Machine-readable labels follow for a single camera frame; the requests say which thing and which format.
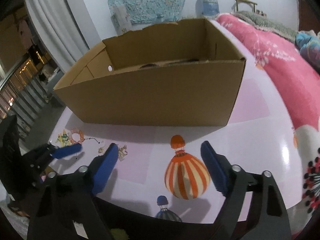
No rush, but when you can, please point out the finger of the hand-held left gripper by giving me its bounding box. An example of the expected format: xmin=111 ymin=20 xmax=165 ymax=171
xmin=25 ymin=164 xmax=52 ymax=189
xmin=26 ymin=144 xmax=83 ymax=167

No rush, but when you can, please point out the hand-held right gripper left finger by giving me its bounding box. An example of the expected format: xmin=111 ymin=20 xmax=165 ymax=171
xmin=27 ymin=143 xmax=119 ymax=240

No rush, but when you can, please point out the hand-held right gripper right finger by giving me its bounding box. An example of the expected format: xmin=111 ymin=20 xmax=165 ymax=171
xmin=201 ymin=140 xmax=292 ymax=240

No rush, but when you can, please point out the pink orange bead bracelet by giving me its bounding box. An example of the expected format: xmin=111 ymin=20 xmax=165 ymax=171
xmin=68 ymin=128 xmax=85 ymax=145

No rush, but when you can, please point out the gold dangling earring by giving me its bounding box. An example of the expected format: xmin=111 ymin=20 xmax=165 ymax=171
xmin=116 ymin=145 xmax=128 ymax=162

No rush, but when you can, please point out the brown cardboard box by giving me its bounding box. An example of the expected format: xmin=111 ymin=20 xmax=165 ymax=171
xmin=53 ymin=17 xmax=247 ymax=127

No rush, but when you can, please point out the green fuzzy garment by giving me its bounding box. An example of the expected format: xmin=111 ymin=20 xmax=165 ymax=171
xmin=110 ymin=227 xmax=128 ymax=240

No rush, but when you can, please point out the dark window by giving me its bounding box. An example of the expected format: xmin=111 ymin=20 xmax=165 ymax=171
xmin=0 ymin=5 xmax=65 ymax=133

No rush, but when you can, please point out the black wrist watch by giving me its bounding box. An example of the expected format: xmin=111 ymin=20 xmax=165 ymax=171
xmin=140 ymin=59 xmax=200 ymax=69

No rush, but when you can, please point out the pink floral blanket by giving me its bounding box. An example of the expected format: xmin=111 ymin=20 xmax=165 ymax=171
xmin=215 ymin=14 xmax=320 ymax=240

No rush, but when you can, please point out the white curtain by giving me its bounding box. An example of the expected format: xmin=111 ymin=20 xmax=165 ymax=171
xmin=24 ymin=0 xmax=90 ymax=67

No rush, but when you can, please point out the white printed paper bag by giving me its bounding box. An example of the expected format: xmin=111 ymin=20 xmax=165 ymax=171
xmin=111 ymin=5 xmax=132 ymax=34

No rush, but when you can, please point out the blue patterned cloth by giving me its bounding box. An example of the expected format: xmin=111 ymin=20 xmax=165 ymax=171
xmin=294 ymin=30 xmax=320 ymax=74

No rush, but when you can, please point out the grey fuzzy blanket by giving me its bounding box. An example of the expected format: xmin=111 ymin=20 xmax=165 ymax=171
xmin=231 ymin=10 xmax=298 ymax=42

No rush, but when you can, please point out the blue water bottle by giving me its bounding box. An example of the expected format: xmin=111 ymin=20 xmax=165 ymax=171
xmin=195 ymin=0 xmax=220 ymax=18

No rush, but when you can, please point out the wooden chair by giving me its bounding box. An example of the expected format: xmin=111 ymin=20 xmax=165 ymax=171
xmin=234 ymin=0 xmax=258 ymax=13

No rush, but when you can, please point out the teal patterned wall cloth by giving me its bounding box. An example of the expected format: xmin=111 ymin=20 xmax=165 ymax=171
xmin=105 ymin=0 xmax=194 ymax=25

